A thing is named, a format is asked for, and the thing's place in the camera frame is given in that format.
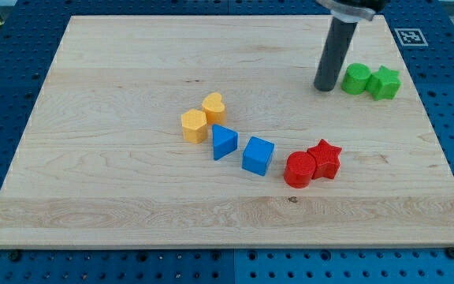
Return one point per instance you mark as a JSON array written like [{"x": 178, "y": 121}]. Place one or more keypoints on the yellow hexagon block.
[{"x": 194, "y": 126}]

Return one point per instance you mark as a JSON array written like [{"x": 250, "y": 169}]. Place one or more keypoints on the white fiducial marker tag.
[{"x": 411, "y": 37}]

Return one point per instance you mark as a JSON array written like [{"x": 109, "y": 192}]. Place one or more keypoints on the wooden board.
[{"x": 103, "y": 164}]

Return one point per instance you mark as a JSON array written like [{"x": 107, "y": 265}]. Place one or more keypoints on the yellow heart block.
[{"x": 214, "y": 109}]

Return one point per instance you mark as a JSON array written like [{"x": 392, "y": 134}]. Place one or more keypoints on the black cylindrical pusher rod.
[{"x": 334, "y": 52}]

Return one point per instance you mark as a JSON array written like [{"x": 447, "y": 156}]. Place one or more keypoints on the green star block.
[{"x": 384, "y": 84}]

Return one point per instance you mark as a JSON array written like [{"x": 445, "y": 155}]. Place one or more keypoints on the blue triangle block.
[{"x": 224, "y": 141}]

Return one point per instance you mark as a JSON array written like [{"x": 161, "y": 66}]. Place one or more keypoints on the red star block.
[{"x": 327, "y": 160}]

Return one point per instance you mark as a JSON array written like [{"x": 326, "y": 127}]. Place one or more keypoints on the green cylinder block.
[{"x": 356, "y": 78}]

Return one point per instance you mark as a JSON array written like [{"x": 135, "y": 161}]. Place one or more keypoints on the red cylinder block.
[{"x": 299, "y": 169}]

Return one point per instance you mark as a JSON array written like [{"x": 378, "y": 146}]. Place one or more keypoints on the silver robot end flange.
[{"x": 353, "y": 11}]

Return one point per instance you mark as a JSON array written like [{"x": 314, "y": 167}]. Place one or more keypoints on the blue cube block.
[{"x": 257, "y": 155}]

